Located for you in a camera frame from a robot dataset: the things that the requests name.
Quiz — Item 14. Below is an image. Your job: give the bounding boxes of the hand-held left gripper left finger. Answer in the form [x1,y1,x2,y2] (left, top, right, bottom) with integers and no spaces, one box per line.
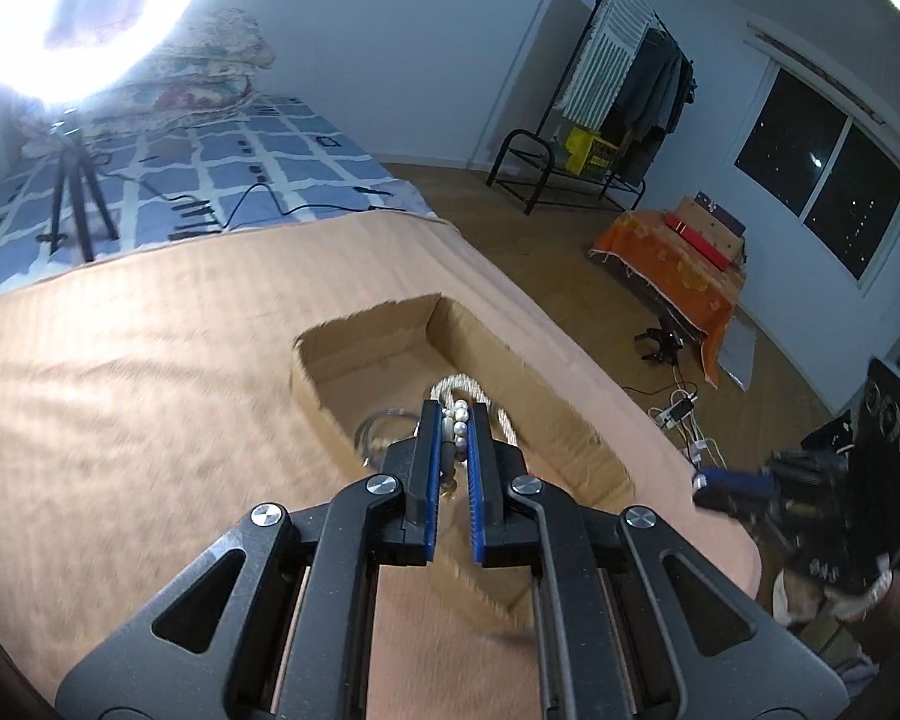
[56,399,451,720]

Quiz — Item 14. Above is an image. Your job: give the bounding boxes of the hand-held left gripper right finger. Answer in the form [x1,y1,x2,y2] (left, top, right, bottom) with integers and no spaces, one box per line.
[466,401,848,720]

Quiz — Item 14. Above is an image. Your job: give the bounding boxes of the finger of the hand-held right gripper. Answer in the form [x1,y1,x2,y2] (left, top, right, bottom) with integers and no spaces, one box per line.
[692,465,779,494]
[692,487,775,524]

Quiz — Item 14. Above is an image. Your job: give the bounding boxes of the small pearl bracelet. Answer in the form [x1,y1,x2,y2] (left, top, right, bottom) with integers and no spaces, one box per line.
[438,397,473,467]

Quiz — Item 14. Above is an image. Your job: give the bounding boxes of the silver bangles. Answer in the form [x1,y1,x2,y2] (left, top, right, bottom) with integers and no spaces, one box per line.
[351,405,422,467]

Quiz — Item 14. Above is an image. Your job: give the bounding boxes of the long pearl necklace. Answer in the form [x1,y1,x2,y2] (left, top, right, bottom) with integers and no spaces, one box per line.
[426,372,524,452]

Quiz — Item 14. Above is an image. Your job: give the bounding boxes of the white power strip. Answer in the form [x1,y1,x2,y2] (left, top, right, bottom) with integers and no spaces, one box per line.
[649,397,700,430]

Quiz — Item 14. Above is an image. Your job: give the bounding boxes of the white cloth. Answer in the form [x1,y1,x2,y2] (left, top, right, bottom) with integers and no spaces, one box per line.
[771,568,895,625]

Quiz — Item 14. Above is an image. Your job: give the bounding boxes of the grey floor mat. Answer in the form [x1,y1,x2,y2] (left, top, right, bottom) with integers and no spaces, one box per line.
[715,317,760,392]

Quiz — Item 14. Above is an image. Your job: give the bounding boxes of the black tool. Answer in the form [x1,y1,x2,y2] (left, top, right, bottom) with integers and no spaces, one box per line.
[633,325,685,370]

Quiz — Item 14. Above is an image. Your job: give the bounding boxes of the orange cloth covered table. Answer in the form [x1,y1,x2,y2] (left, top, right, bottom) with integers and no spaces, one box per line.
[587,208,749,389]

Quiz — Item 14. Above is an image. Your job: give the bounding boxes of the red box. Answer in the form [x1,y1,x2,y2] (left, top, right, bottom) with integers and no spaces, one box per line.
[663,213,734,272]

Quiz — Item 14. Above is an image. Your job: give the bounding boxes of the brown cardboard box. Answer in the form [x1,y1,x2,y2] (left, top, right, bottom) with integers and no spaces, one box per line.
[678,193,749,265]

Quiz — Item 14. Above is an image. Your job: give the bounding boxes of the black metal shoe rack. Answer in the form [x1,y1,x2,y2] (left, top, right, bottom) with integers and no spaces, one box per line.
[485,129,646,217]

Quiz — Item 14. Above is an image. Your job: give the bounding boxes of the window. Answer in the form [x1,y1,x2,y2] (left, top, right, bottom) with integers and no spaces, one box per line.
[730,60,900,287]

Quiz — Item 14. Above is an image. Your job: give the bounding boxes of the yellow crate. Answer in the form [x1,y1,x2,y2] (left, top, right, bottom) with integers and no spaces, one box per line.
[562,125,620,179]

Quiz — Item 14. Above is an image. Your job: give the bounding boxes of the blue checked bedsheet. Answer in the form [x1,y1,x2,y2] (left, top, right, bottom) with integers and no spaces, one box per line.
[0,94,449,302]

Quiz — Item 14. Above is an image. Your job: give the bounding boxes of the hanging dark clothes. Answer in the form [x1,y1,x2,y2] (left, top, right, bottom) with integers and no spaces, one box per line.
[613,28,700,167]

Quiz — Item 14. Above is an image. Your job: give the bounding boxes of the red floral folded blanket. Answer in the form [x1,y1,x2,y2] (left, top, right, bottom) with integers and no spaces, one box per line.
[13,77,265,137]

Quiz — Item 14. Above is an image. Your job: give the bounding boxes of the striped towel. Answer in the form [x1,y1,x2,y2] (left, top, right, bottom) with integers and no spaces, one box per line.
[557,0,659,126]

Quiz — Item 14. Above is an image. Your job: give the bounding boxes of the black tripod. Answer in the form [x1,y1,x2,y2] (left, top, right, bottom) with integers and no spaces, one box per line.
[36,106,121,265]

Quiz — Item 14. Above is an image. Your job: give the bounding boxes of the floral folded quilt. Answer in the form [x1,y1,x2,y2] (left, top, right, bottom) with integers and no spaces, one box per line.
[148,7,278,85]

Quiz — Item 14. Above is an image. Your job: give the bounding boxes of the black clothes rack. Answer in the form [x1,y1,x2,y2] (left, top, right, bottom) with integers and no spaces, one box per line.
[538,0,703,212]

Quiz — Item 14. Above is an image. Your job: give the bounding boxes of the white charging cables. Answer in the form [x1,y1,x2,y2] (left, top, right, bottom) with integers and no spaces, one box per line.
[649,386,725,470]

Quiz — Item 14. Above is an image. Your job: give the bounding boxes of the black power cable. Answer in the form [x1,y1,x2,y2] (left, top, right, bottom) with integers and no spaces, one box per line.
[105,171,392,232]

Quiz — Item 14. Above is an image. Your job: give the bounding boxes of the curtain rail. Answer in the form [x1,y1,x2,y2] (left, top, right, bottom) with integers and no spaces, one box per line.
[745,17,887,126]

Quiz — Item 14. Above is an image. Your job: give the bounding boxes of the white ring light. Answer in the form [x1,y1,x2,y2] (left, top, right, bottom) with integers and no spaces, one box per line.
[0,0,211,104]

